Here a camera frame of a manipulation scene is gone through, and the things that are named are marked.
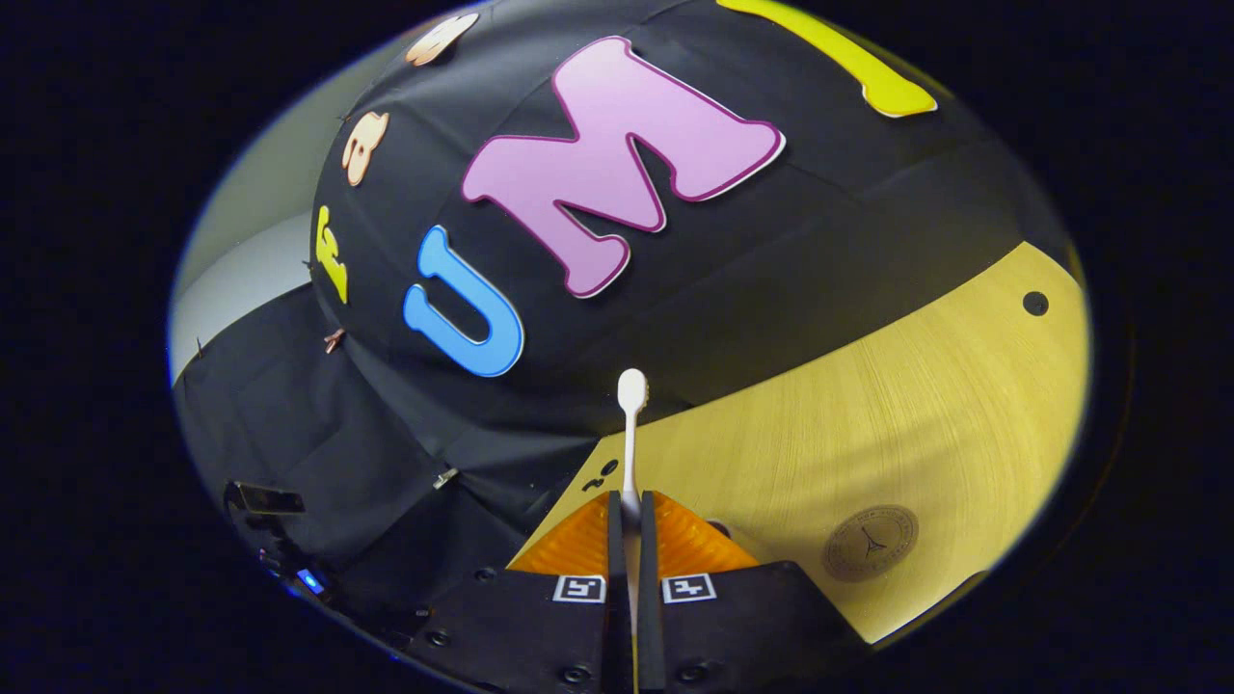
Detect black backdrop cloth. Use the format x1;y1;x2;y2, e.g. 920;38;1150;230
174;0;1081;656

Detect pale pink toothbrush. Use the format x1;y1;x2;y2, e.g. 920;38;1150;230
615;368;650;676

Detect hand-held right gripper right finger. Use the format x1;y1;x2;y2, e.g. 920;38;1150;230
636;490;866;694

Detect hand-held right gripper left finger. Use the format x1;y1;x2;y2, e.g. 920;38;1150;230
408;490;635;694

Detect round brown coaster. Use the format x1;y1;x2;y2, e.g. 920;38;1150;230
822;504;920;583

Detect light wooden desktop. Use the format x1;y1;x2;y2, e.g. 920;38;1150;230
525;241;1092;645

